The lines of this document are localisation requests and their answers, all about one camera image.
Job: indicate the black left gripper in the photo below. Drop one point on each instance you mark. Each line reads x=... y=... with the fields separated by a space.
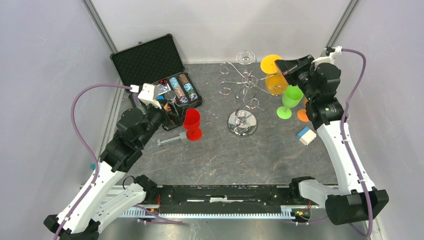
x=177 y=116

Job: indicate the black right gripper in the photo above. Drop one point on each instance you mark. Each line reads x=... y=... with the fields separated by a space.
x=290 y=68

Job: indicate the red plastic wine glass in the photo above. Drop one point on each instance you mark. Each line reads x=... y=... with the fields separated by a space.
x=192 y=125

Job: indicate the yellow plastic wine glass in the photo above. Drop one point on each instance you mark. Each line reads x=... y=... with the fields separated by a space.
x=275 y=82

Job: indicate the green plastic wine glass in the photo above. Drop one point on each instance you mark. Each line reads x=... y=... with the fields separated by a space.
x=290 y=99

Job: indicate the clear wine glass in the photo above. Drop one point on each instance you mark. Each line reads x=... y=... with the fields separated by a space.
x=247 y=59

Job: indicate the orange plastic wine glass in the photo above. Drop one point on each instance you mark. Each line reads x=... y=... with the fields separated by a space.
x=302 y=115

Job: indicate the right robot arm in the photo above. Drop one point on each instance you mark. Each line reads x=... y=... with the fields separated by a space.
x=356 y=199

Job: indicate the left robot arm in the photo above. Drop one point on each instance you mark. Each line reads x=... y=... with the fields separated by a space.
x=87 y=215

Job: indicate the chrome wine glass rack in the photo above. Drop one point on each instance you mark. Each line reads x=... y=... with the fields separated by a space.
x=242 y=122

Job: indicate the black poker chip case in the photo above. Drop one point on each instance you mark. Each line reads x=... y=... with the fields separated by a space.
x=157 y=62

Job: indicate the blue white toy block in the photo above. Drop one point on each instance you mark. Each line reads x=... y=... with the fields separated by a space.
x=306 y=136

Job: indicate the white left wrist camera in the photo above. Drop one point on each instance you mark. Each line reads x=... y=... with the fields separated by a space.
x=149 y=95

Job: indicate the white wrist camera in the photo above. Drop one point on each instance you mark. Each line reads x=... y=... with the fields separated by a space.
x=330 y=54
x=149 y=95

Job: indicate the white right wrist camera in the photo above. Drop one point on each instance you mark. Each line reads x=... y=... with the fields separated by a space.
x=330 y=54

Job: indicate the aluminium frame post right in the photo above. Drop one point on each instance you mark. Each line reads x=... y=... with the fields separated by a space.
x=345 y=17

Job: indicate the aluminium frame post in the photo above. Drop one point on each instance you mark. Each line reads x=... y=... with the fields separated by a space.
x=96 y=18
x=345 y=17

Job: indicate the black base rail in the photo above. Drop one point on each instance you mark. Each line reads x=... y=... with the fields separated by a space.
x=225 y=199

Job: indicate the aluminium frame post left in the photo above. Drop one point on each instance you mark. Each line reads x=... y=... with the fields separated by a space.
x=96 y=18

